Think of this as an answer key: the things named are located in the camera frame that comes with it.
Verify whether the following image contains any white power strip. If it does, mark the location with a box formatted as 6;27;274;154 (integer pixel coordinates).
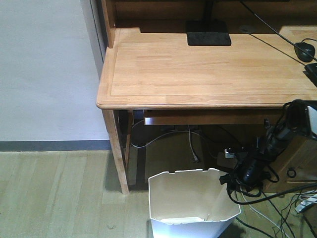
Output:
295;194;317;213

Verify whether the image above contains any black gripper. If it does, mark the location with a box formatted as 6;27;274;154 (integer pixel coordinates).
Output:
236;149;270;186

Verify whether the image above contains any black computer mouse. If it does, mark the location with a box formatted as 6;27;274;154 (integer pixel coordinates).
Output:
294;42;316;62

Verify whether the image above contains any black keyboard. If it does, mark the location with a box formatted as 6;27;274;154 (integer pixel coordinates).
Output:
304;63;317;86

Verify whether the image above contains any grey cable under desk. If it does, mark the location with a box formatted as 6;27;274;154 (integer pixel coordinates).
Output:
130;120;200;163

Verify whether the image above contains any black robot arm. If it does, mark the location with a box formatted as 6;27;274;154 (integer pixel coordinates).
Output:
235;99;317;187

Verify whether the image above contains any white plastic trash bin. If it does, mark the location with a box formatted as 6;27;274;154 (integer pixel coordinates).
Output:
148;168;241;238

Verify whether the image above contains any black computer monitor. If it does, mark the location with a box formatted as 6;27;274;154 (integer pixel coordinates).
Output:
185;0;231;46

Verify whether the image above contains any wooden desk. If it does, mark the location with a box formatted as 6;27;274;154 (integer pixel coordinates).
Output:
97;0;317;194

